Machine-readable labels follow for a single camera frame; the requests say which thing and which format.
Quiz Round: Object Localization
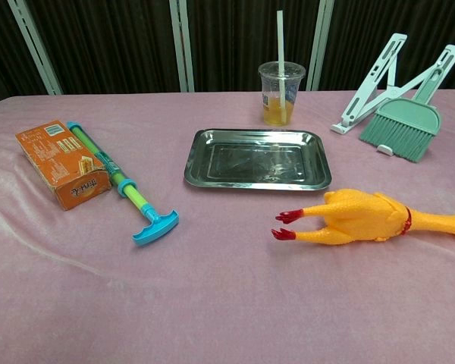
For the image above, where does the clear plastic drink cup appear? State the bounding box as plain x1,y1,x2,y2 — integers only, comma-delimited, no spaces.
258,61,307,127

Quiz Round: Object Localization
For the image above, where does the teal hand brush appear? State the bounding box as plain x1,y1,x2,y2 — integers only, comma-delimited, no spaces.
359,70,444,164

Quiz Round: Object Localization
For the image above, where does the pink velvet table cloth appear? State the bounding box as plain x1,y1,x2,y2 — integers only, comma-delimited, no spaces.
0,89,455,364

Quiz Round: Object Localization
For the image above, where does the yellow rubber chicken toy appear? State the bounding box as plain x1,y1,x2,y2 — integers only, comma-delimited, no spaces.
271,188,455,247

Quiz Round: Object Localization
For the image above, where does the blue green water pump toy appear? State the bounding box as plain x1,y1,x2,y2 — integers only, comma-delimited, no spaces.
66,121,180,246

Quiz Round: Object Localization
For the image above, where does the white drinking straw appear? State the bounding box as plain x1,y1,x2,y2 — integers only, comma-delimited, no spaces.
275,10,291,124

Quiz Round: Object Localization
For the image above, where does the orange cardboard snack box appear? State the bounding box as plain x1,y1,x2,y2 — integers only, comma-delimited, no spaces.
14,120,113,212

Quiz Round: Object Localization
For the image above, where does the white folding laptop stand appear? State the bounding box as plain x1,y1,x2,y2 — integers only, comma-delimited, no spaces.
329,33,455,155

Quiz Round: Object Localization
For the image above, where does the rectangular stainless steel tray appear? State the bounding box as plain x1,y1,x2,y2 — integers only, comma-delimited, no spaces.
184,128,334,192

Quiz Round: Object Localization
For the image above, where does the black pleated curtain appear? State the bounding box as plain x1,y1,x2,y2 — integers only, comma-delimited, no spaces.
0,0,455,111

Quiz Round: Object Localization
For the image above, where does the white slotted frame post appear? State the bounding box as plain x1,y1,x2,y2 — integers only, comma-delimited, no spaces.
306,0,335,92
6,0,64,96
169,0,195,93

